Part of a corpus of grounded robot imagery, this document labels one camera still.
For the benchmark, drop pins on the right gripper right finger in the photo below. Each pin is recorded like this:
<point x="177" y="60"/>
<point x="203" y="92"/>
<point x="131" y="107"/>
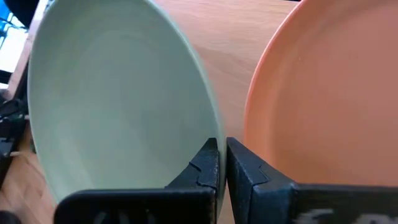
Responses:
<point x="311" y="205"/>

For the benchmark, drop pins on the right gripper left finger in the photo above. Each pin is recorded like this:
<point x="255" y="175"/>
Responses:
<point x="140" y="207"/>

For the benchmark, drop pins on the terracotta plate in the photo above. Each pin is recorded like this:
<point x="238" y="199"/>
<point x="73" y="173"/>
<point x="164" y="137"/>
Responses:
<point x="326" y="93"/>

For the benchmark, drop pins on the light green plate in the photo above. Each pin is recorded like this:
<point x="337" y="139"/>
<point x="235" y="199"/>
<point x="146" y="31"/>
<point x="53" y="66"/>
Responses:
<point x="118" y="93"/>

